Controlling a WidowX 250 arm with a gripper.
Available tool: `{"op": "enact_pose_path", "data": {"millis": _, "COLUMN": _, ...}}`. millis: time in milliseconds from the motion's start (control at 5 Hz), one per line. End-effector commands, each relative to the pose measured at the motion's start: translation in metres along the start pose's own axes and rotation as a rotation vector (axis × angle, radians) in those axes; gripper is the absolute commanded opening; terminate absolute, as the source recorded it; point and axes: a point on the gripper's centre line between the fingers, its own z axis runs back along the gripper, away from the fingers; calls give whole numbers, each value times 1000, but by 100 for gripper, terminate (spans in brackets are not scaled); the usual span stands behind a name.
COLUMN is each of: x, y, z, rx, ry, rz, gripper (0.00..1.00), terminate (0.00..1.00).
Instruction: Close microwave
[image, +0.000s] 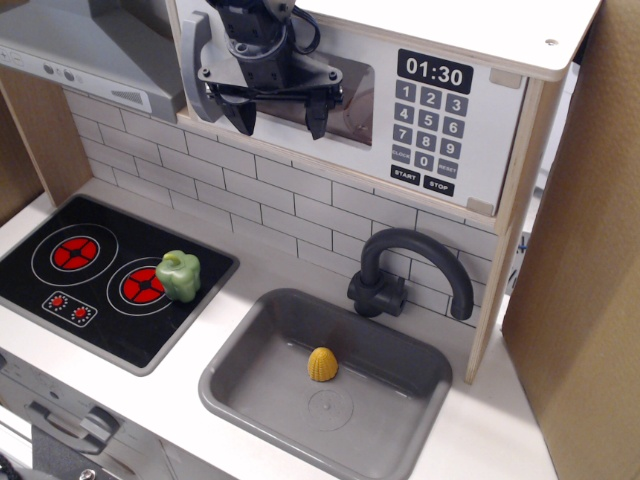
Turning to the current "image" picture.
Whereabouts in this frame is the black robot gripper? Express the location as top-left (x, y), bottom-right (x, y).
top-left (198, 1), bottom-right (343, 140)

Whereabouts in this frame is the brown cardboard panel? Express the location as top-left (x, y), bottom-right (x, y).
top-left (502, 1), bottom-right (639, 479)

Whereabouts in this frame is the white toy microwave door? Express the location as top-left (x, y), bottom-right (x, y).
top-left (175, 1), bottom-right (530, 218)

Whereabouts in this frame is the green toy bell pepper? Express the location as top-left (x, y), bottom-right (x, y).
top-left (155, 250), bottom-right (201, 303)

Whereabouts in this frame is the grey oven door handle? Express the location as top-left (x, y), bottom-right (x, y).
top-left (25, 401), bottom-right (120, 455)

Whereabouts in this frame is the grey plastic sink basin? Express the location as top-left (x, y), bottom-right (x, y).
top-left (199, 289), bottom-right (452, 479)

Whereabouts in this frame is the yellow toy corn piece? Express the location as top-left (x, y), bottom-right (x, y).
top-left (307, 347), bottom-right (339, 382)

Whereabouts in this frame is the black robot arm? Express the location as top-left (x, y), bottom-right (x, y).
top-left (198, 1), bottom-right (343, 140)

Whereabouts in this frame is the dark grey toy faucet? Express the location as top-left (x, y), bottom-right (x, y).
top-left (347, 228), bottom-right (474, 320)

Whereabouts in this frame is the grey range hood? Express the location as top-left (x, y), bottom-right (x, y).
top-left (1, 1), bottom-right (186, 123)

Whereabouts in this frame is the black toy stovetop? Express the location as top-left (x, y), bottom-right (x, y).
top-left (1, 195), bottom-right (239, 376)

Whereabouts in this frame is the white wooden microwave cabinet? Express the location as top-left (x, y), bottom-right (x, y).
top-left (163, 1), bottom-right (599, 379)

